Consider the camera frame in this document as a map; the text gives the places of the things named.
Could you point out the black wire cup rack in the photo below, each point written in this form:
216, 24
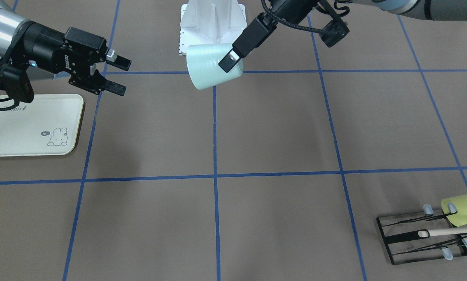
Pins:
413, 237

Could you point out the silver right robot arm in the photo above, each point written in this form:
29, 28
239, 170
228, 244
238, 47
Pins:
10, 30

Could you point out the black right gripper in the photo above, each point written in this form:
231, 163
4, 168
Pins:
42, 43

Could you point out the cream rabbit serving tray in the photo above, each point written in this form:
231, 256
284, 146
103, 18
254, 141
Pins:
47, 126

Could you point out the yellow plastic cup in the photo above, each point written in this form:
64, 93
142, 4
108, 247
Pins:
456, 209

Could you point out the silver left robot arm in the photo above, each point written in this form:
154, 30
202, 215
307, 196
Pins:
428, 10

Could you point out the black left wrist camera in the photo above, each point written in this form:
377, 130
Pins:
333, 32

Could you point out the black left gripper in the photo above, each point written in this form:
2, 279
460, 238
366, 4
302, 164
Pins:
292, 8

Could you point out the pale green plastic cup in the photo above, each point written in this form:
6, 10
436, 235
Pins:
203, 65

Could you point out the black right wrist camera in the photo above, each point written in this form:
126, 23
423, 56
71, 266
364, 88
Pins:
15, 81

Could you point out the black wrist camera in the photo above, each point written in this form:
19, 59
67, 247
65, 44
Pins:
15, 81
333, 32

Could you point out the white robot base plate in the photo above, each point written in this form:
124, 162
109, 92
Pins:
210, 22

